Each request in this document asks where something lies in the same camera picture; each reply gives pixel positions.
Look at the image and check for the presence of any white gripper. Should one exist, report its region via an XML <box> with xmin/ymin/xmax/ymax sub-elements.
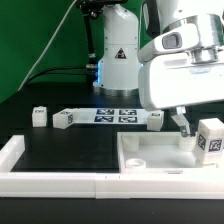
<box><xmin>138</xmin><ymin>52</ymin><xmax>224</xmax><ymax>138</ymax></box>

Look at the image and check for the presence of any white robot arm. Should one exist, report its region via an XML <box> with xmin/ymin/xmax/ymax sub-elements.
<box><xmin>93</xmin><ymin>0</ymin><xmax>224</xmax><ymax>137</ymax></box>

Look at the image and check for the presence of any white marker plate with tags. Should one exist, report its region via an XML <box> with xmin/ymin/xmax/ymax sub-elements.
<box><xmin>74</xmin><ymin>108</ymin><xmax>148</xmax><ymax>125</ymax></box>

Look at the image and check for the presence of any white U-shaped obstacle fence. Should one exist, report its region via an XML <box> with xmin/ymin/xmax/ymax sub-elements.
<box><xmin>0</xmin><ymin>135</ymin><xmax>224</xmax><ymax>199</ymax></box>

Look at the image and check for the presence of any white square tabletop part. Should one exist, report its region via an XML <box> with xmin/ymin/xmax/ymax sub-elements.
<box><xmin>117</xmin><ymin>132</ymin><xmax>224</xmax><ymax>176</ymax></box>

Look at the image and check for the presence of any white cable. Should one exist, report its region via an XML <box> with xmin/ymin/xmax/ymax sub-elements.
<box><xmin>17</xmin><ymin>0</ymin><xmax>78</xmax><ymax>92</ymax></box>

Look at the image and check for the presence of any black cable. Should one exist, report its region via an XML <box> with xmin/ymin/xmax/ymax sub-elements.
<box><xmin>23</xmin><ymin>65</ymin><xmax>98</xmax><ymax>88</ymax></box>

